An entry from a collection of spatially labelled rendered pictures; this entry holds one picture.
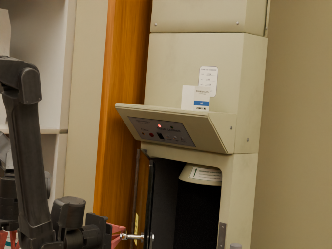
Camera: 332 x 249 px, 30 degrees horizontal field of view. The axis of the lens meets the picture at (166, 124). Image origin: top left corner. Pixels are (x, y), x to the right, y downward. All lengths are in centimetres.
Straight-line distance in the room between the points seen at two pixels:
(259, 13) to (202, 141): 36
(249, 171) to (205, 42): 35
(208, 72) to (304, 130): 46
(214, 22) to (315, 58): 44
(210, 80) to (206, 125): 16
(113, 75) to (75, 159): 95
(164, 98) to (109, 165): 25
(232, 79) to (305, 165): 49
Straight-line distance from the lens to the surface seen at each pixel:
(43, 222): 135
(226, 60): 157
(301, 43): 196
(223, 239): 158
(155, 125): 160
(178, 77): 166
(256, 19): 160
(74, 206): 139
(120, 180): 178
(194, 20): 165
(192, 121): 150
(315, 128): 191
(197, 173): 164
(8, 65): 121
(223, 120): 149
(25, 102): 122
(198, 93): 152
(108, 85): 171
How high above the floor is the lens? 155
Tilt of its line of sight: 3 degrees down
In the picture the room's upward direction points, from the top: 4 degrees clockwise
